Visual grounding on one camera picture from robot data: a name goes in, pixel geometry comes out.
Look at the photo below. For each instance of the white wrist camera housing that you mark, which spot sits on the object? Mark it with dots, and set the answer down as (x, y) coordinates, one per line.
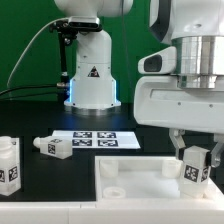
(162, 62)

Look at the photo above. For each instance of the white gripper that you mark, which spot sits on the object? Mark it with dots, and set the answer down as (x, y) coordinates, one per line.
(159, 102)

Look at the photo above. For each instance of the white sheet with tags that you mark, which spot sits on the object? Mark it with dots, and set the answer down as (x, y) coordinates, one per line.
(100, 139)

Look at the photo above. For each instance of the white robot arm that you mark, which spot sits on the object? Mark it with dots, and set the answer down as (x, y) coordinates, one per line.
(182, 86)

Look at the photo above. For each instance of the white square table top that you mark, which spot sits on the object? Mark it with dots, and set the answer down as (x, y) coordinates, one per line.
(134, 177)

